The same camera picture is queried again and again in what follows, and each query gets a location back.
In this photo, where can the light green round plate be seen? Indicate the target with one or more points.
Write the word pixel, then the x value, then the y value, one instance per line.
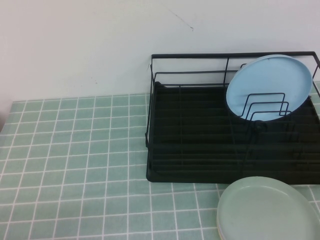
pixel 265 210

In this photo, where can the light blue round plate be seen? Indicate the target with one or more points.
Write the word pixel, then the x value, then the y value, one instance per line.
pixel 270 80

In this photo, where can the green checkered tablecloth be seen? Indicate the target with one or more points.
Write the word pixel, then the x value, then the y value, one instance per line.
pixel 75 162

